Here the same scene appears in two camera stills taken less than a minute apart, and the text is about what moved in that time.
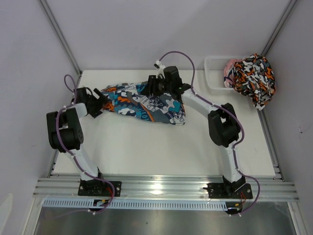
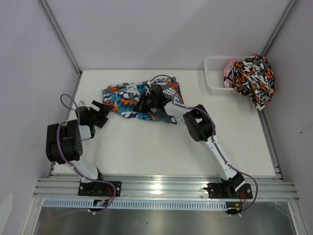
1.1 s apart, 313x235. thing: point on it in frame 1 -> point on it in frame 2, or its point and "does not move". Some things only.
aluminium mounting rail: x=264 y=189 does not move
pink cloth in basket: x=229 y=75 does not move
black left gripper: x=101 y=102 -> x=102 y=113
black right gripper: x=151 y=87 -> x=141 y=106
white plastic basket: x=214 y=71 does not move
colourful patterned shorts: x=126 y=100 does not move
